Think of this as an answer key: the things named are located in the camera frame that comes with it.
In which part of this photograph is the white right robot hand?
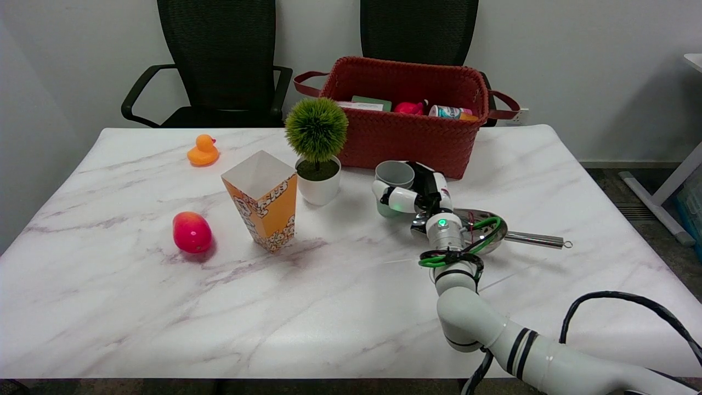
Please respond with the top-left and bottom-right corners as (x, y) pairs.
(372, 161), (454, 216)

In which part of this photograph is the green plastic cup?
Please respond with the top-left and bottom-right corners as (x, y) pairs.
(375, 160), (416, 217)

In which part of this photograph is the red woven basket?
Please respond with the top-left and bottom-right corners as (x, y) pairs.
(293, 56), (520, 180)

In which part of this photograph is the printed can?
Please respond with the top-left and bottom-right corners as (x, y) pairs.
(428, 105), (479, 121)

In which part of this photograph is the pink toy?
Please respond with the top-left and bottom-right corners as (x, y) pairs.
(393, 99), (429, 116)

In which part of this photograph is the green box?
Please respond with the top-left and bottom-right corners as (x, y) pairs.
(351, 95), (393, 112)

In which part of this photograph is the shiny metal scoop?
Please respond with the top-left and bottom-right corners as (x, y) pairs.
(410, 208), (573, 256)

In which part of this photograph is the artificial plant in white pot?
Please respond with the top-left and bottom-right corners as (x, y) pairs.
(284, 97), (349, 206)

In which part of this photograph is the black mesh office chair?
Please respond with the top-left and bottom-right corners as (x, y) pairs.
(359, 0), (497, 127)
(121, 0), (293, 128)

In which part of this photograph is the orange popcorn box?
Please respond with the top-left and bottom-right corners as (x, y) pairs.
(221, 150), (298, 253)

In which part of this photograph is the orange rubber duck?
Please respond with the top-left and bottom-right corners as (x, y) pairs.
(186, 134), (220, 167)

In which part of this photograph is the red toy mango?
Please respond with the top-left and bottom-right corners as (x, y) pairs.
(172, 211), (213, 254)

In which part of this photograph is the white side desk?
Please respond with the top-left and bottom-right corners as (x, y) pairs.
(620, 53), (702, 247)

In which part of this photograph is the blue bin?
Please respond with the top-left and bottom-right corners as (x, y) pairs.
(676, 181), (702, 245)

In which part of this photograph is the green robot cable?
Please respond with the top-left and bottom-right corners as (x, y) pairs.
(419, 216), (503, 269)

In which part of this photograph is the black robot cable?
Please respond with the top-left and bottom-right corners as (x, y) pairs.
(559, 291), (702, 369)

